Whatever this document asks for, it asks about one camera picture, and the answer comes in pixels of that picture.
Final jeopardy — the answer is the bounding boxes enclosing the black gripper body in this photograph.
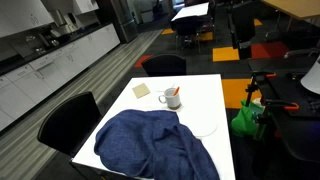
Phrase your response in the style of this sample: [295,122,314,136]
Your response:
[229,2,257,43]

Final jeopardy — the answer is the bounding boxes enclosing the white mug with brown base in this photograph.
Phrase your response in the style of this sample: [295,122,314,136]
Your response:
[157,87,183,111]

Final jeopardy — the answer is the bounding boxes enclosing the wooden table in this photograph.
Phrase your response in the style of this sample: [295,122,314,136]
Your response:
[260,0,320,20]

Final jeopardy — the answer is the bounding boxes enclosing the grey metal chair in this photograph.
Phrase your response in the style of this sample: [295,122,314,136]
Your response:
[283,39,320,60]

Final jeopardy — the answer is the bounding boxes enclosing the tan square pad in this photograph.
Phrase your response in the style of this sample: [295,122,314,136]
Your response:
[131,82,152,99]

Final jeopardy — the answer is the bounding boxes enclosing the stainless steel fridge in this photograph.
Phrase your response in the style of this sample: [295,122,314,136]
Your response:
[96,0,139,44]

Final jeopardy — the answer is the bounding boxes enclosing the black clamp with orange handle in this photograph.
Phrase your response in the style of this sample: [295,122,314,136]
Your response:
[245,70,278,108]
[253,99,300,143]

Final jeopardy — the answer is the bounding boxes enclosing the white background table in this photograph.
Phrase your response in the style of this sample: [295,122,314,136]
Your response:
[170,2,210,23]

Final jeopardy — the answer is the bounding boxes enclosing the tall white cabinet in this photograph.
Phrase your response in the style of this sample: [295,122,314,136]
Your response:
[133,0,155,24]

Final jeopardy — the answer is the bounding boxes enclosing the green bag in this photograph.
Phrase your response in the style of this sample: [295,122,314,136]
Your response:
[230,99,266,138]

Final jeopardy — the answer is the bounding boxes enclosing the white wall cabinets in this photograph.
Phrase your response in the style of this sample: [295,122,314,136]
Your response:
[0,0,55,38]

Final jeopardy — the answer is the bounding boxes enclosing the small white wall cabinet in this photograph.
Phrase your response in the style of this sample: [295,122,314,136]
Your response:
[71,0,100,16]

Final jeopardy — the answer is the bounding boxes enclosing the white kitchen base cabinets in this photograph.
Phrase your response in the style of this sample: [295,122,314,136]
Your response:
[0,23,121,132]

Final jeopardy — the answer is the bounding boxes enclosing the black robot table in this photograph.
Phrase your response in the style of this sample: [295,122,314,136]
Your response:
[248,57,320,164]

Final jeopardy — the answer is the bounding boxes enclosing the blue knitted cloth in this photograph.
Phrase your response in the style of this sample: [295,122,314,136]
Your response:
[93,109,221,180]

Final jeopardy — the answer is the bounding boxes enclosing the dark kitchen countertop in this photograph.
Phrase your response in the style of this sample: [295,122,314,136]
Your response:
[0,21,113,76]

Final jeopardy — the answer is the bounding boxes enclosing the black chair with metal legs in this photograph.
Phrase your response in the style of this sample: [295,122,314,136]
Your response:
[173,15,203,51]

